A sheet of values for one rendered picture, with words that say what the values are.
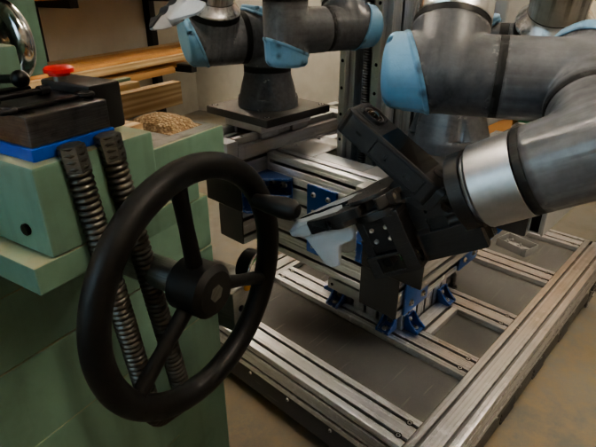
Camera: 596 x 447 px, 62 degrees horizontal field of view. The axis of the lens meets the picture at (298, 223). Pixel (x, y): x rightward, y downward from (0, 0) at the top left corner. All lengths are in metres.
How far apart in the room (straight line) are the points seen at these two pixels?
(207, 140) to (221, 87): 3.85
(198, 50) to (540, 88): 0.81
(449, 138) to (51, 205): 0.66
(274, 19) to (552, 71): 0.49
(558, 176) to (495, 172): 0.04
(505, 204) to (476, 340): 1.09
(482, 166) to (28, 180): 0.38
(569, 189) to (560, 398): 1.34
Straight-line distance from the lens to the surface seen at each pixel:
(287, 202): 0.54
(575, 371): 1.84
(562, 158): 0.41
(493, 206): 0.43
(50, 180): 0.49
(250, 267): 0.83
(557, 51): 0.49
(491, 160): 0.42
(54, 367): 0.70
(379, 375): 1.32
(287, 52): 0.86
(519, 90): 0.48
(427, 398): 1.29
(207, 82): 4.70
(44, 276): 0.52
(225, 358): 0.63
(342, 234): 0.51
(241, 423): 1.49
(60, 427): 0.75
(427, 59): 0.49
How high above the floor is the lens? 1.11
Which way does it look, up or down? 26 degrees down
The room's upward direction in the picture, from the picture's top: straight up
